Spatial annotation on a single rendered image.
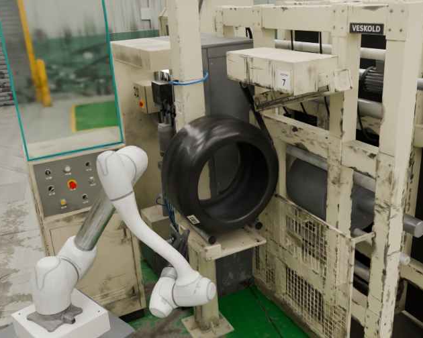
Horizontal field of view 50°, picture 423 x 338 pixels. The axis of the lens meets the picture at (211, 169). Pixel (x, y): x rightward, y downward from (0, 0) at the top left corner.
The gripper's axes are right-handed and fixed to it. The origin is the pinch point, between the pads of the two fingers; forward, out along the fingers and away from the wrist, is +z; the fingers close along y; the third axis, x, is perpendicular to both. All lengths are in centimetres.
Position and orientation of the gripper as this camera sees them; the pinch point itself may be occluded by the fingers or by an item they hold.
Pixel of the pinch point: (184, 236)
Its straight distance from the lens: 218.7
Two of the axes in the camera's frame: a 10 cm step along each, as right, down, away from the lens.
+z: 2.3, -6.7, 7.0
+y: 5.0, 7.0, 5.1
